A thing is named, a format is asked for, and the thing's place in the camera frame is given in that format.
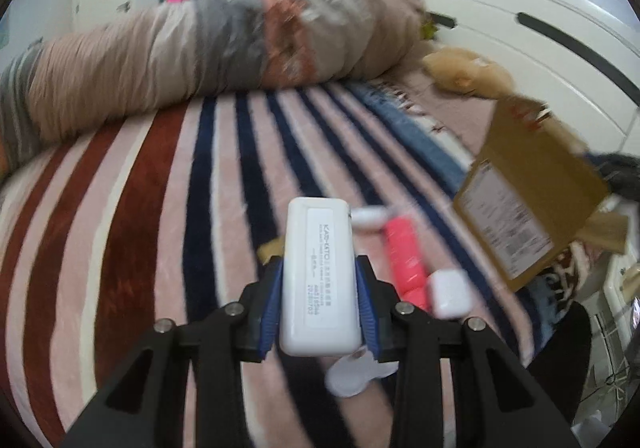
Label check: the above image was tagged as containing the white earbuds case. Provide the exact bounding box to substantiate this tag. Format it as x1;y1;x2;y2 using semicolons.
427;269;473;320

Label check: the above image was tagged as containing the gold flat bar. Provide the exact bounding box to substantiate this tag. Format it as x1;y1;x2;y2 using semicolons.
257;237;284;265

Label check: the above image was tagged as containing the white power bank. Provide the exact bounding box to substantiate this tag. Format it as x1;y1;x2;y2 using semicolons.
280;197;362;357

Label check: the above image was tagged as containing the rolled pink grey duvet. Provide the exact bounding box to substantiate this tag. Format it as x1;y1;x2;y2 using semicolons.
1;0;428;175

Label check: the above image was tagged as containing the white tape roll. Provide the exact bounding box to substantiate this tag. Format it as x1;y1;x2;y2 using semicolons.
324;347;399;398

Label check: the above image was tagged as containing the white bed headboard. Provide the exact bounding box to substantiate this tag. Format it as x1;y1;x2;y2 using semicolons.
424;0;639;155

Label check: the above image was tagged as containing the white oval cap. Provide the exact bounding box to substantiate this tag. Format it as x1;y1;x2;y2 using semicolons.
350;205;398;232

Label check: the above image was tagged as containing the striped pink fleece blanket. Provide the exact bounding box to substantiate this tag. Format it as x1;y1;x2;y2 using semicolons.
1;84;550;447

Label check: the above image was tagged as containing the brown cardboard box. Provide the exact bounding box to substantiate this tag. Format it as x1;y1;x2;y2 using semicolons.
454;96;629;292

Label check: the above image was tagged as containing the green plush toy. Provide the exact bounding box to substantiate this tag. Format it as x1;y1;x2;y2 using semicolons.
421;21;438;40

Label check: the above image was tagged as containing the tan plush dog toy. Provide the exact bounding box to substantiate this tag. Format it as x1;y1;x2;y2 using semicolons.
422;47;515;99

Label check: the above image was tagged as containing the pink highlighter pen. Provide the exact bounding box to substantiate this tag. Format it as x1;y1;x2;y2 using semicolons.
384;216;431;311

